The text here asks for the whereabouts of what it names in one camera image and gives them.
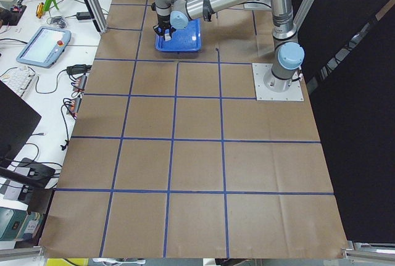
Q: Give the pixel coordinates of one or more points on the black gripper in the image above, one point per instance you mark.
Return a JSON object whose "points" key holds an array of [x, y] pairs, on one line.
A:
{"points": [[163, 23]]}

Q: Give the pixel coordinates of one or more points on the white block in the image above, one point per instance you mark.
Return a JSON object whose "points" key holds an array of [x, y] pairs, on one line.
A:
{"points": [[167, 37]]}

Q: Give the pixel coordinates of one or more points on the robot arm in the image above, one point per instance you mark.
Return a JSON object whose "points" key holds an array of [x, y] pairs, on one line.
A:
{"points": [[175, 15]]}

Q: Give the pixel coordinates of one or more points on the blue plastic tray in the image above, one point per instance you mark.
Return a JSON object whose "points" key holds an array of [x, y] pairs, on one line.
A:
{"points": [[183, 41]]}

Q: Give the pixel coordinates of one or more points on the black power adapter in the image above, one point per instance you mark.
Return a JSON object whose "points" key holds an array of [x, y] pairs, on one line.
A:
{"points": [[83, 16]]}

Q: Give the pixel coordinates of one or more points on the reacher grabber tool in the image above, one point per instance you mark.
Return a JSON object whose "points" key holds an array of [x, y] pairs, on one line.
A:
{"points": [[45, 7]]}

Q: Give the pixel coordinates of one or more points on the teach pendant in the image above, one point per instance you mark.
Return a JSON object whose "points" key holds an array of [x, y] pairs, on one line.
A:
{"points": [[45, 47]]}

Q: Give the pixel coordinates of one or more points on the white keyboard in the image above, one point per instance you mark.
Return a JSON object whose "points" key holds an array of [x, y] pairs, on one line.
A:
{"points": [[19, 80]]}

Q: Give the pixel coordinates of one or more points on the black monitor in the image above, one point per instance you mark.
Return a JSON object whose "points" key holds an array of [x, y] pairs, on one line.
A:
{"points": [[18, 122]]}

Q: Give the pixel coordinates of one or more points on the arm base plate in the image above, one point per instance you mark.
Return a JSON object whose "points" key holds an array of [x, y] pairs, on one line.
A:
{"points": [[269, 88]]}

